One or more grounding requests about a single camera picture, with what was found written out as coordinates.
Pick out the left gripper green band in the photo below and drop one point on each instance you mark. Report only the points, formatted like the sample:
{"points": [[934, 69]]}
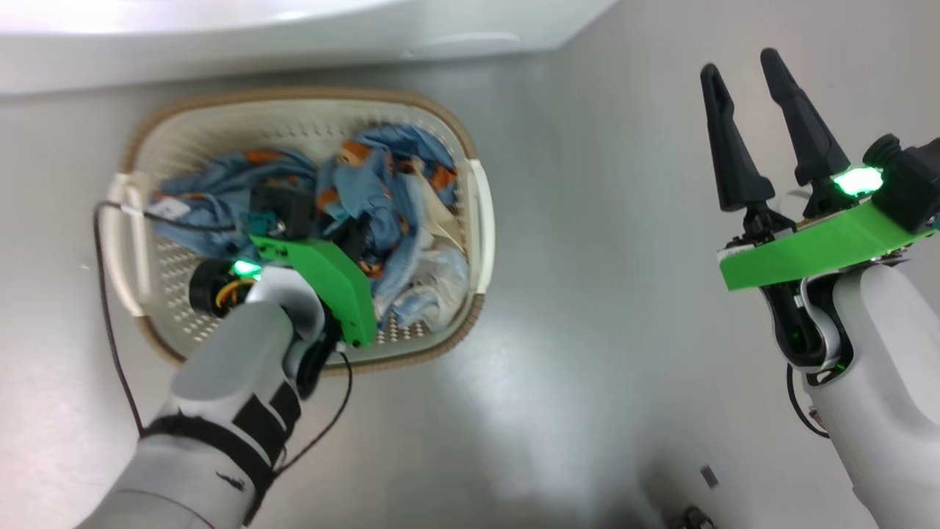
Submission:
{"points": [[338, 286]]}

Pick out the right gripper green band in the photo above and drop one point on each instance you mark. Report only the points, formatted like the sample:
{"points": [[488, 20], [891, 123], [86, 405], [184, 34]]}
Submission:
{"points": [[808, 250]]}

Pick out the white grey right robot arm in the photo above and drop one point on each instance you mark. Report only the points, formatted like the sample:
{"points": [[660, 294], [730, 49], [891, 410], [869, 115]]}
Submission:
{"points": [[896, 411]]}

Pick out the cream perforated laundry basket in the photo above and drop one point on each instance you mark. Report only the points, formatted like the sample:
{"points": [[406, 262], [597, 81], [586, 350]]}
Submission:
{"points": [[294, 125]]}

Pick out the white front-load washing machine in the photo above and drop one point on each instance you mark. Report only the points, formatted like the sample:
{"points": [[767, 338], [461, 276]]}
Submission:
{"points": [[220, 51]]}

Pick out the round white filter cover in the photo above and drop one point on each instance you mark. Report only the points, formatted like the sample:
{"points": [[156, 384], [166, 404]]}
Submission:
{"points": [[463, 44]]}

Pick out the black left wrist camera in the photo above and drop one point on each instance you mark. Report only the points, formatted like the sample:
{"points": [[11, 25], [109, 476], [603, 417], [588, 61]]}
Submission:
{"points": [[283, 209]]}

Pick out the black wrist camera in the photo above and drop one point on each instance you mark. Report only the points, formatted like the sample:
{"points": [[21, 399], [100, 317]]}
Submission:
{"points": [[283, 209], [907, 184]]}

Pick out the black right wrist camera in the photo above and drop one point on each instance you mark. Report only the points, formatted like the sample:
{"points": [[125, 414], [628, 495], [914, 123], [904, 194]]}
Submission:
{"points": [[907, 184]]}

